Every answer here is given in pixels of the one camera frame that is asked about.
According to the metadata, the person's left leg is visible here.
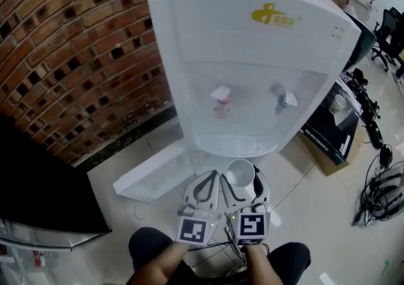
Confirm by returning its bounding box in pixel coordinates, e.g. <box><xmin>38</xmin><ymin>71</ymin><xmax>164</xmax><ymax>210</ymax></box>
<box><xmin>128</xmin><ymin>226</ymin><xmax>192</xmax><ymax>285</ymax></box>

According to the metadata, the person's left forearm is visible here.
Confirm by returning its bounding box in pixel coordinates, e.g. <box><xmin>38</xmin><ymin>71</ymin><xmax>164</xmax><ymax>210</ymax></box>
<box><xmin>126</xmin><ymin>241</ymin><xmax>198</xmax><ymax>285</ymax></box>

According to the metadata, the person's right leg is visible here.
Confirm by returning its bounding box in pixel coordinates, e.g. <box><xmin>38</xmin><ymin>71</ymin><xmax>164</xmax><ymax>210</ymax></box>
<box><xmin>266</xmin><ymin>241</ymin><xmax>312</xmax><ymax>285</ymax></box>

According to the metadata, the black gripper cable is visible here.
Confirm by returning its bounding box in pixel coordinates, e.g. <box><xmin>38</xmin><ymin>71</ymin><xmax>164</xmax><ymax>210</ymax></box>
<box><xmin>201</xmin><ymin>226</ymin><xmax>247</xmax><ymax>262</ymax></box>

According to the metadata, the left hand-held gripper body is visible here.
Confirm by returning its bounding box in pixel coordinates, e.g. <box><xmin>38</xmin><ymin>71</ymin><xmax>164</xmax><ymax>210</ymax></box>
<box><xmin>175</xmin><ymin>203</ymin><xmax>220</xmax><ymax>246</ymax></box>

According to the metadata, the black product box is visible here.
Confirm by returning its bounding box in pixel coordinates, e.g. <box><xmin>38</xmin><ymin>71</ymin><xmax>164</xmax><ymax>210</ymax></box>
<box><xmin>298</xmin><ymin>71</ymin><xmax>363</xmax><ymax>165</ymax></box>

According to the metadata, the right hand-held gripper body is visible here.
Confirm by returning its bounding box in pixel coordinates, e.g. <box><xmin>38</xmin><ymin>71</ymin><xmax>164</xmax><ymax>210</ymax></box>
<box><xmin>224</xmin><ymin>203</ymin><xmax>271</xmax><ymax>247</ymax></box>

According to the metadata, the red water tap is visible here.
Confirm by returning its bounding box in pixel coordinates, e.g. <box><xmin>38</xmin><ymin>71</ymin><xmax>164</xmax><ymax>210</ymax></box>
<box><xmin>210</xmin><ymin>84</ymin><xmax>235</xmax><ymax>119</ymax></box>

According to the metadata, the person's right forearm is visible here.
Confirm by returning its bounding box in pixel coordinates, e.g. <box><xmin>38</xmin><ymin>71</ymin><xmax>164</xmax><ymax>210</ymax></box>
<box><xmin>242</xmin><ymin>244</ymin><xmax>283</xmax><ymax>285</ymax></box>

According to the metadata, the white water dispenser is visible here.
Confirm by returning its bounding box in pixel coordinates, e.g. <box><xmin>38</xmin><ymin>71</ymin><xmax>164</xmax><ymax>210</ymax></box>
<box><xmin>112</xmin><ymin>0</ymin><xmax>362</xmax><ymax>204</ymax></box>

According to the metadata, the white round device with cables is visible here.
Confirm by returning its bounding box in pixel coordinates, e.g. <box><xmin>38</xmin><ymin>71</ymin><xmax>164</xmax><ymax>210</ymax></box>
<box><xmin>352</xmin><ymin>151</ymin><xmax>404</xmax><ymax>228</ymax></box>

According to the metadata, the blue water tap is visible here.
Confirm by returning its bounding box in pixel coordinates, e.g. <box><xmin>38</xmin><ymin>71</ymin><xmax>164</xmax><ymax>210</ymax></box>
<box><xmin>270</xmin><ymin>81</ymin><xmax>299</xmax><ymax>116</ymax></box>

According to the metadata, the pile of black cables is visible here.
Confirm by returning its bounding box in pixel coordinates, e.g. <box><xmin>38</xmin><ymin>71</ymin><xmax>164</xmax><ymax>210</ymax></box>
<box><xmin>343</xmin><ymin>67</ymin><xmax>394</xmax><ymax>170</ymax></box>

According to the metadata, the plain cardboard box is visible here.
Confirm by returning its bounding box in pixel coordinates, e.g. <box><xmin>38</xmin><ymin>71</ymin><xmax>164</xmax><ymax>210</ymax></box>
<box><xmin>318</xmin><ymin>138</ymin><xmax>363</xmax><ymax>177</ymax></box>

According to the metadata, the black office chair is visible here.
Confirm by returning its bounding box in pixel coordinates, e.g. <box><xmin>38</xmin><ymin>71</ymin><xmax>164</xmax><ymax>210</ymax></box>
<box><xmin>371</xmin><ymin>7</ymin><xmax>404</xmax><ymax>73</ymax></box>

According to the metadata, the white metal rack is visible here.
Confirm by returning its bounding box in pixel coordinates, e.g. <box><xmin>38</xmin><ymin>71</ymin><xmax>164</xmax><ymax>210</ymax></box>
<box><xmin>0</xmin><ymin>242</ymin><xmax>75</xmax><ymax>285</ymax></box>

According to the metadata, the tree print paper cup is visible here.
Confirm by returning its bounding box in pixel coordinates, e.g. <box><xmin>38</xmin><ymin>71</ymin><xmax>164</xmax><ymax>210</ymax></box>
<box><xmin>225</xmin><ymin>159</ymin><xmax>256</xmax><ymax>198</ymax></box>

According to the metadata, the black glass front appliance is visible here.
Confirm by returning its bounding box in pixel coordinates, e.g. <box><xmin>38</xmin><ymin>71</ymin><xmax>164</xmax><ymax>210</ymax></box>
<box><xmin>0</xmin><ymin>113</ymin><xmax>114</xmax><ymax>250</ymax></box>

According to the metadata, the white toilet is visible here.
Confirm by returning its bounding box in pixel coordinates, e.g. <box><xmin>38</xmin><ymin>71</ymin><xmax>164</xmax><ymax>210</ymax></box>
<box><xmin>348</xmin><ymin>0</ymin><xmax>372</xmax><ymax>23</ymax></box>

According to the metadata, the person's leg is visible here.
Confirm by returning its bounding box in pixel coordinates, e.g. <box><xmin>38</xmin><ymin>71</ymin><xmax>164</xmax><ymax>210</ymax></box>
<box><xmin>266</xmin><ymin>241</ymin><xmax>312</xmax><ymax>285</ymax></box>
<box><xmin>128</xmin><ymin>226</ymin><xmax>192</xmax><ymax>285</ymax></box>

